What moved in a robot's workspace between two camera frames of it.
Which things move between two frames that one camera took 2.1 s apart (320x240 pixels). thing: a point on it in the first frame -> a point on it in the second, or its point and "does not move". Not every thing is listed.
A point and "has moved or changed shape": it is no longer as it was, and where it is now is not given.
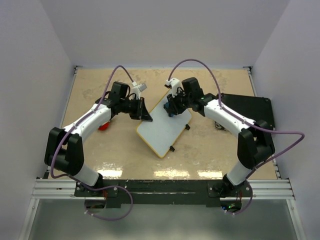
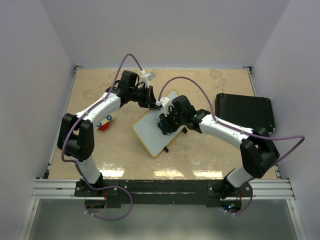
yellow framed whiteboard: (162, 133) does not move
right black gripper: (173, 107) -> (167, 125)
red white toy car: (104, 126) does not move
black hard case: (252, 109) does not move
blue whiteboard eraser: (166, 107) has moved or changed shape
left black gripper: (141, 112) -> (150, 99)
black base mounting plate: (162, 192) does not move
